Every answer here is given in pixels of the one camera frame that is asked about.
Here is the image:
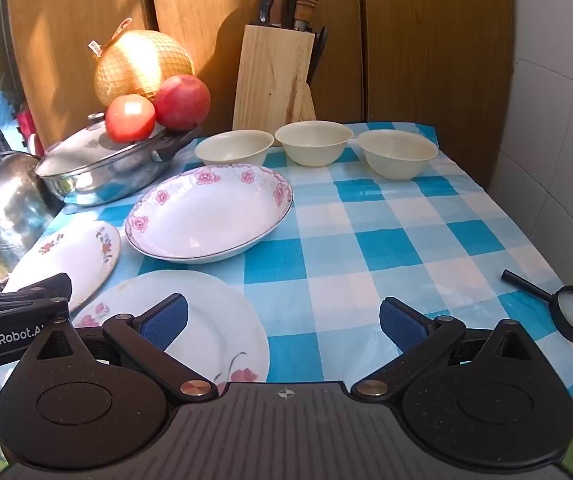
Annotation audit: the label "steel kettle with black handle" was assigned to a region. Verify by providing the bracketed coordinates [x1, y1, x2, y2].
[0, 116, 63, 283]

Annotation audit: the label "deep pink floral plate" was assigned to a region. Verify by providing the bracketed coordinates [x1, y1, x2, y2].
[125, 165, 294, 264]

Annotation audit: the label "red apple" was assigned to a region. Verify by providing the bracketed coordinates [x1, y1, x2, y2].
[154, 74, 212, 132]

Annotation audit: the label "oval floral plate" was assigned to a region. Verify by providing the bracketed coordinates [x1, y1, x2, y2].
[1, 222, 122, 313]

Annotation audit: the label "red plastic item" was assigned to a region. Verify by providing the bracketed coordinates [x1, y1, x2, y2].
[15, 106, 48, 157]

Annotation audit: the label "glass pan lid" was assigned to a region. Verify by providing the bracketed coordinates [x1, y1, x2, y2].
[35, 111, 167, 179]

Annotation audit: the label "brown wooden panel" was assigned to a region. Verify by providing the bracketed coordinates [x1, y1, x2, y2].
[361, 0, 516, 191]
[0, 0, 160, 161]
[141, 0, 367, 133]

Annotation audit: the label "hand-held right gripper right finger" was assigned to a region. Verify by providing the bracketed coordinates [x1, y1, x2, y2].
[349, 296, 540, 401]

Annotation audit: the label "black scissors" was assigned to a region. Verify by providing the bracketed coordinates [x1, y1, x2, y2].
[307, 25, 330, 86]

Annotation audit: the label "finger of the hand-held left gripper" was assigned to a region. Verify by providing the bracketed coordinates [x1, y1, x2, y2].
[0, 272, 73, 317]

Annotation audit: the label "steel pan with black handles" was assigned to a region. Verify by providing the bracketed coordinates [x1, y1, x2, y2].
[35, 125, 202, 207]

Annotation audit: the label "round white flower plate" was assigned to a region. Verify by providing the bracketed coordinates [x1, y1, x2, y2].
[71, 270, 270, 386]

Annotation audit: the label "pomelo in yellow net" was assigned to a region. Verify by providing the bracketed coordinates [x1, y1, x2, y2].
[86, 17, 194, 108]

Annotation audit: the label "blue white checkered tablecloth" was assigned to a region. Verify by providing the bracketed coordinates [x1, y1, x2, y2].
[0, 120, 573, 403]

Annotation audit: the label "wooden knife block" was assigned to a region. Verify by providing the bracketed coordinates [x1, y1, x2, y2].
[231, 24, 317, 147]

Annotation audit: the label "red tomato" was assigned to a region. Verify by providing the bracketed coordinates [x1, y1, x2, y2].
[105, 93, 157, 143]

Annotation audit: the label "cream bowl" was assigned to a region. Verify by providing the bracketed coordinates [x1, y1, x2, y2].
[275, 121, 355, 168]
[357, 130, 439, 181]
[194, 130, 274, 167]

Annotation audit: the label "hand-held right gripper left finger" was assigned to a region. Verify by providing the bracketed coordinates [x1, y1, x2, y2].
[19, 293, 220, 403]

